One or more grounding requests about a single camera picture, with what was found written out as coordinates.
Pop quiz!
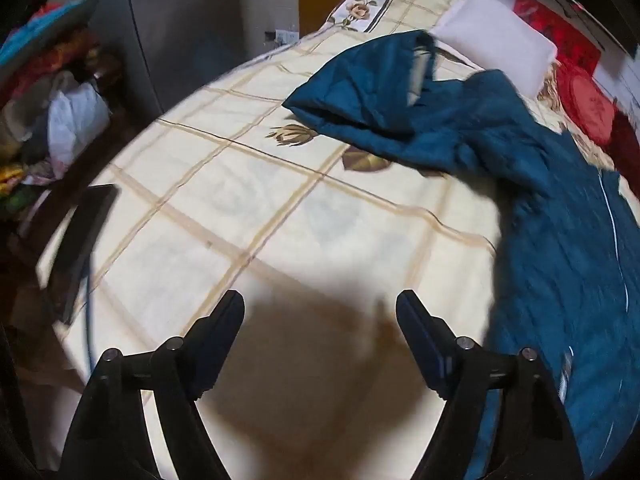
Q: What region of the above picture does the grey refrigerator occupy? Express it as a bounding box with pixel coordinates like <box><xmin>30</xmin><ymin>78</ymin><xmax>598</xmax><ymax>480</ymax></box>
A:
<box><xmin>90</xmin><ymin>0</ymin><xmax>246</xmax><ymax>119</ymax></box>

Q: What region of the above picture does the cream floral plaid bedspread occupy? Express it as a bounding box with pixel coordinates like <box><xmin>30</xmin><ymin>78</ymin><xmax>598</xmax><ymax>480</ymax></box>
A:
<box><xmin>58</xmin><ymin>0</ymin><xmax>501</xmax><ymax>479</ymax></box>

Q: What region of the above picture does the teal quilted down jacket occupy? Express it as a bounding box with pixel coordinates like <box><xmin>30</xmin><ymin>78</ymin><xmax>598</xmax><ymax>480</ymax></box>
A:
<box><xmin>284</xmin><ymin>30</ymin><xmax>639</xmax><ymax>478</ymax></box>

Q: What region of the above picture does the red heart-shaped cushion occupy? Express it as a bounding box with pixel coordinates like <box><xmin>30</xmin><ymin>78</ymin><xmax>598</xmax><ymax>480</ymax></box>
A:
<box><xmin>556</xmin><ymin>64</ymin><xmax>615</xmax><ymax>146</ymax></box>

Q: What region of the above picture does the black phone on bed edge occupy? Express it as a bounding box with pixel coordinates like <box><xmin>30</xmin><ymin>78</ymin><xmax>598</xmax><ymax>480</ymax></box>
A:
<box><xmin>47</xmin><ymin>184</ymin><xmax>119</xmax><ymax>325</ymax></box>

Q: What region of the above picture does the cluttered side shelf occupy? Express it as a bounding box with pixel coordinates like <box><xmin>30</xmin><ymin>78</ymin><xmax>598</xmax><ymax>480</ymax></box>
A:
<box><xmin>1</xmin><ymin>0</ymin><xmax>124</xmax><ymax>222</ymax></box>

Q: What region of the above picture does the white plastic bag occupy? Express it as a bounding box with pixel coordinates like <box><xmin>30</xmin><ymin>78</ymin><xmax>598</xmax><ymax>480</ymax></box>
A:
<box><xmin>47</xmin><ymin>82</ymin><xmax>111</xmax><ymax>180</ymax></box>

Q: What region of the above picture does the red banner with characters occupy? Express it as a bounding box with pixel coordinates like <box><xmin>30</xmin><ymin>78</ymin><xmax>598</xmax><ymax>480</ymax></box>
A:
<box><xmin>513</xmin><ymin>0</ymin><xmax>601</xmax><ymax>76</ymax></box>

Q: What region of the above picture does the white square pillow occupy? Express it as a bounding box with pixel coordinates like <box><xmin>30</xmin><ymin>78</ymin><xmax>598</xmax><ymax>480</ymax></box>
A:
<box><xmin>430</xmin><ymin>0</ymin><xmax>558</xmax><ymax>99</ymax></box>

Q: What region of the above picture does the dark red velvet cushion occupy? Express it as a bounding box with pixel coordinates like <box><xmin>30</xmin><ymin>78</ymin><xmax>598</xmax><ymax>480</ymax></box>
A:
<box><xmin>605</xmin><ymin>110</ymin><xmax>640</xmax><ymax>196</ymax></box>

